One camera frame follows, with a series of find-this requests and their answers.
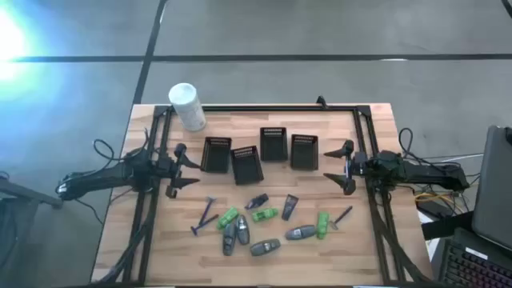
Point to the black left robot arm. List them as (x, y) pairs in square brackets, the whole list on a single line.
[(104, 178)]

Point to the black power adapter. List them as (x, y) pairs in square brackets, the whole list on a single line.
[(429, 209)]

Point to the black frame clamp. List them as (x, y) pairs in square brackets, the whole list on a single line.
[(321, 101)]

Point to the green travel bottle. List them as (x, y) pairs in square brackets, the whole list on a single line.
[(264, 214), (322, 225), (227, 218)]

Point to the black aluminium table frame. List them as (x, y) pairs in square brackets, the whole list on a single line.
[(280, 108)]

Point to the black toothpaste tube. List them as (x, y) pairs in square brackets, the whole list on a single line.
[(289, 208)]

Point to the white wipes canister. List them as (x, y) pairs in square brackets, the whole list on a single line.
[(189, 107)]

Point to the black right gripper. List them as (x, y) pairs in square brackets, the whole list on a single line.
[(358, 166)]

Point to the black plastic basket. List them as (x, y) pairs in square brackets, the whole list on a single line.
[(246, 167), (216, 157), (274, 146), (304, 154)]

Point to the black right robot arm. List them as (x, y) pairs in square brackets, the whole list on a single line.
[(420, 172)]

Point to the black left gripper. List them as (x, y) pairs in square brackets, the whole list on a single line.
[(170, 170)]

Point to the blue disposable razor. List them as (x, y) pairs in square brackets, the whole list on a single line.
[(205, 225), (207, 210), (342, 216)]

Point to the grey deodorant stick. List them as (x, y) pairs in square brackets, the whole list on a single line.
[(229, 239), (265, 247), (242, 230), (300, 232)]

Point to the black stand leg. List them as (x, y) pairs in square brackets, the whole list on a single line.
[(30, 194)]

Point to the black backlit keyboard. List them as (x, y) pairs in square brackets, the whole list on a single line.
[(476, 266)]

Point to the grey laptop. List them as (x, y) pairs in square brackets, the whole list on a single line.
[(494, 188)]

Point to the dark blue toothpaste tube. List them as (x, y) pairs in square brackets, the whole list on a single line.
[(257, 201)]

